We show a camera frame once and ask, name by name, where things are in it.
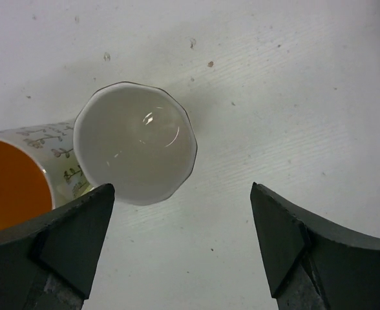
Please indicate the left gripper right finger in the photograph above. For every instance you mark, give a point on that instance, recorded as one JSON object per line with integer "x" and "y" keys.
{"x": 311, "y": 262}

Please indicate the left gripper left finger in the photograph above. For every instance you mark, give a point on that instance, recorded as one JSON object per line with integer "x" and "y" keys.
{"x": 49, "y": 262}

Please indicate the floral mug orange inside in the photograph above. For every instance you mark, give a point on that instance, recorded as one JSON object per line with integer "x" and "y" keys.
{"x": 39, "y": 171}

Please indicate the pale yellow mug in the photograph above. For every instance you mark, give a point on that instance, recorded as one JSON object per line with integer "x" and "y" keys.
{"x": 137, "y": 138}

